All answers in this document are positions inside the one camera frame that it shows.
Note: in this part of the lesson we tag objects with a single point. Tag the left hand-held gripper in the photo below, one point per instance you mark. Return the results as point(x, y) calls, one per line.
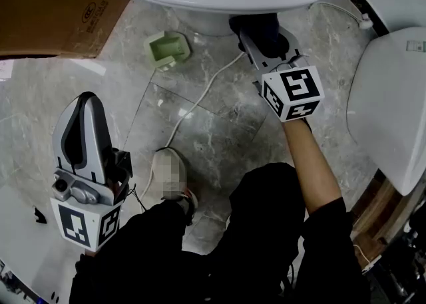
point(76, 223)

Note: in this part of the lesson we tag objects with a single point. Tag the brown wooden platform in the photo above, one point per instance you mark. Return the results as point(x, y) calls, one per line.
point(376, 209)

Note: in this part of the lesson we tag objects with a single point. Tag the person's black clothing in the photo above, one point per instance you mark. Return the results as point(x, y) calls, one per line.
point(249, 246)

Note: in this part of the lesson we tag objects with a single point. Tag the white tankless smart toilet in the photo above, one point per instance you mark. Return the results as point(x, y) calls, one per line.
point(389, 113)

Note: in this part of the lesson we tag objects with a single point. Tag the white power strip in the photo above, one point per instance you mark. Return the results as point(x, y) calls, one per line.
point(371, 264)

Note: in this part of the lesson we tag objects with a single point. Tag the blue-grey wiping cloth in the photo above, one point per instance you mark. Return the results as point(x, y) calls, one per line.
point(259, 30)

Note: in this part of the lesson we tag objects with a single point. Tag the person's left white shoe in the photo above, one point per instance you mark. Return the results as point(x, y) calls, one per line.
point(169, 169)

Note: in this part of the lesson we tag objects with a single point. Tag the large brown cardboard box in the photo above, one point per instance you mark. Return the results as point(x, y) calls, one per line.
point(43, 6)

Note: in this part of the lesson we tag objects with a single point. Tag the small black bracket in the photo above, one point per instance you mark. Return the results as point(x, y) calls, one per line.
point(40, 215)

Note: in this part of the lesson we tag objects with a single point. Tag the pale green brush holder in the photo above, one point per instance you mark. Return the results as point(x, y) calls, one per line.
point(166, 50)

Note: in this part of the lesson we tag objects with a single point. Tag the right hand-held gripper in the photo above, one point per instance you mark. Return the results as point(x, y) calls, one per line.
point(296, 86)

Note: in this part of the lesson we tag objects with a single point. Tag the person's right forearm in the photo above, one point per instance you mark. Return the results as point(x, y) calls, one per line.
point(313, 169)

